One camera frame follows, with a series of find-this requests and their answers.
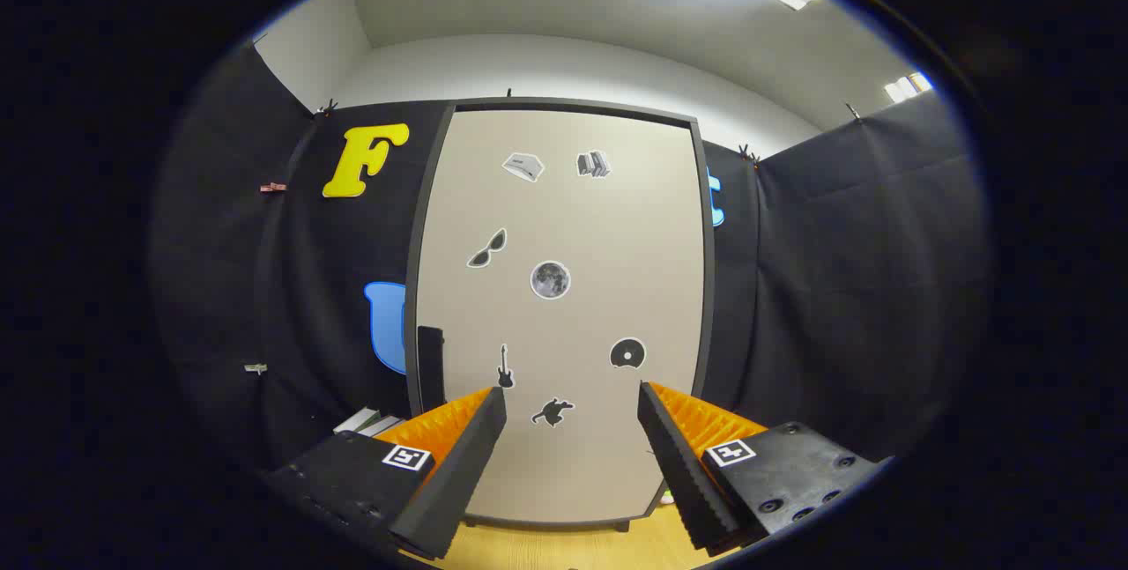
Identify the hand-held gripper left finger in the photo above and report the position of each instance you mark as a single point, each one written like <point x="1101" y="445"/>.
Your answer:
<point x="463" y="473"/>

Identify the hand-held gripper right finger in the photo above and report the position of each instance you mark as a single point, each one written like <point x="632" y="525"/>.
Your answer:
<point x="683" y="473"/>

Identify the dark grey cabinet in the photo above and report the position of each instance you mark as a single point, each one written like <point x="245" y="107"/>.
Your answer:
<point x="708" y="288"/>

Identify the brown book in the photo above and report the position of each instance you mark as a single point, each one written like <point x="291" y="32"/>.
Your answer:
<point x="394" y="426"/>
<point x="379" y="424"/>

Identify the small ceiling light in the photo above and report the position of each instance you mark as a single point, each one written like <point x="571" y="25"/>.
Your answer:
<point x="908" y="87"/>

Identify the black backdrop cloth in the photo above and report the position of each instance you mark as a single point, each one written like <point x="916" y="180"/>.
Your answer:
<point x="837" y="288"/>

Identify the green book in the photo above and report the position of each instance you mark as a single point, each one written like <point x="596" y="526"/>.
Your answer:
<point x="355" y="418"/>

